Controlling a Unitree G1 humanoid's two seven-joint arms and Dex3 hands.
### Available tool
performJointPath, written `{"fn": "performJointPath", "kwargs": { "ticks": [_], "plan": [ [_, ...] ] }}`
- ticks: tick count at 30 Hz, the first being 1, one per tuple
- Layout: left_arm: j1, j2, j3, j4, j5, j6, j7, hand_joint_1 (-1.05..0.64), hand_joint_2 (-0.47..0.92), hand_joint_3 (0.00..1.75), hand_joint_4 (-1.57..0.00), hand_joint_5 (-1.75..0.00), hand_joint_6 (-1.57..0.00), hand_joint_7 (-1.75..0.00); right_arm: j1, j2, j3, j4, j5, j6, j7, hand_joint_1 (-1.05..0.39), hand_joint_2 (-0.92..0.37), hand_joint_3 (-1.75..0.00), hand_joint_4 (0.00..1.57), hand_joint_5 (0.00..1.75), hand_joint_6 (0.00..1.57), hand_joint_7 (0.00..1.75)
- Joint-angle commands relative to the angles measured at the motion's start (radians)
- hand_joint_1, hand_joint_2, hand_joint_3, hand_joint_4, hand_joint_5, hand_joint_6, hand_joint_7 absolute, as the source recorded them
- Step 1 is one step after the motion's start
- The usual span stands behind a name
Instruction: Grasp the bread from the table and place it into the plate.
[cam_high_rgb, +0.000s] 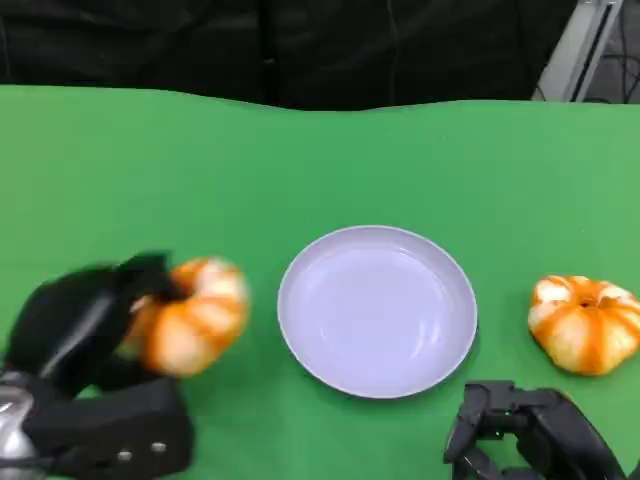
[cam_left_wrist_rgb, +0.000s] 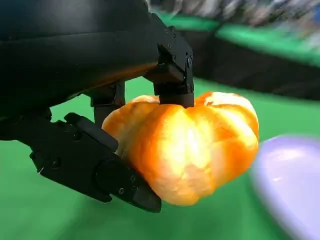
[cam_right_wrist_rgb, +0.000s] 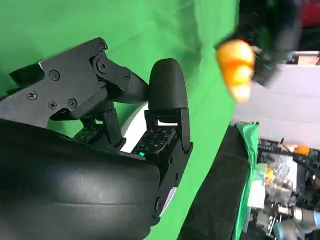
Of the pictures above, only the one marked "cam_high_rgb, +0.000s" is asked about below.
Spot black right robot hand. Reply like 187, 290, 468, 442
443, 380, 629, 480

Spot black floor cables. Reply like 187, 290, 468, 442
592, 49, 640, 104

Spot aluminium frame post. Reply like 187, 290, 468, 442
532, 0, 626, 103

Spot green table cloth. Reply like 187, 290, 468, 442
0, 84, 640, 480

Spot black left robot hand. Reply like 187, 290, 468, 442
4, 252, 174, 399

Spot black cloth backdrop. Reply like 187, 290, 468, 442
0, 0, 579, 111

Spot lilac plate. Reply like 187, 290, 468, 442
277, 224, 479, 400

